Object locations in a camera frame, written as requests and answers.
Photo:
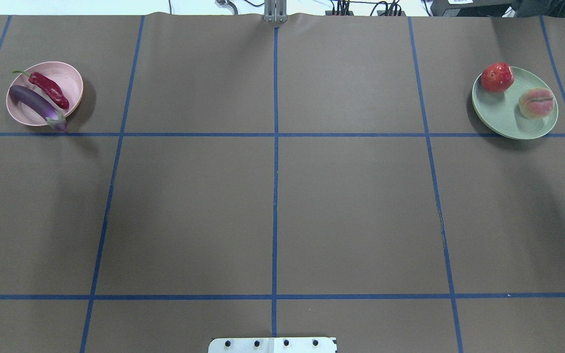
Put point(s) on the yellow pink peach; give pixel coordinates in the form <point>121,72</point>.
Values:
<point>536,103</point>

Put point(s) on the red chili pepper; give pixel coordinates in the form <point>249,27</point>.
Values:
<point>51,88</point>

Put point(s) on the pink plate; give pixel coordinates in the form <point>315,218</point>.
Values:
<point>64,75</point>

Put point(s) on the purple eggplant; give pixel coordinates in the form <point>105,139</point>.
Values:
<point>41,106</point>

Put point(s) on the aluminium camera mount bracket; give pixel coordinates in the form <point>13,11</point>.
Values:
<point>275,11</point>

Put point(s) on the green plate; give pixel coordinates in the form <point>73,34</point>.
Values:
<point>500,112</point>

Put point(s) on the black power strip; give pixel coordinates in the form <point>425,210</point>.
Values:
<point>373,13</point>

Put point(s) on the red orange pomegranate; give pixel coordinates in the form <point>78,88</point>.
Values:
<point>497,77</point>

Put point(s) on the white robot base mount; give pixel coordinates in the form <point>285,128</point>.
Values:
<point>274,345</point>

